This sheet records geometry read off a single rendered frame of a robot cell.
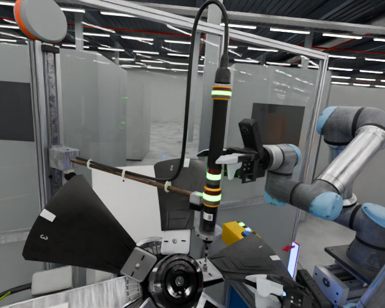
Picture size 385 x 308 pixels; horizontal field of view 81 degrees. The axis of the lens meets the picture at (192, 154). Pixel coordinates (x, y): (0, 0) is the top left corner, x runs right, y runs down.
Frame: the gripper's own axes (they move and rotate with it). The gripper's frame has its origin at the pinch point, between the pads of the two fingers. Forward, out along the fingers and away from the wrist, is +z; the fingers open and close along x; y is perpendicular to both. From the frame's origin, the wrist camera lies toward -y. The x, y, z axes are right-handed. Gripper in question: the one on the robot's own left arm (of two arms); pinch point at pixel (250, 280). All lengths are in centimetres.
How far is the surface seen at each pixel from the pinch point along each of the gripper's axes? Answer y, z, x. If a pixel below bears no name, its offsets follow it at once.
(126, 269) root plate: 16.7, 27.3, -4.8
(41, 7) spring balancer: -4, 80, -73
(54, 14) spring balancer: -8, 80, -72
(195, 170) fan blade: -10.3, 22.2, -23.1
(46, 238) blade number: 26, 42, -14
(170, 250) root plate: 7.0, 20.5, -5.9
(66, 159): 2, 69, -22
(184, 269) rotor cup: 11.9, 13.4, -7.4
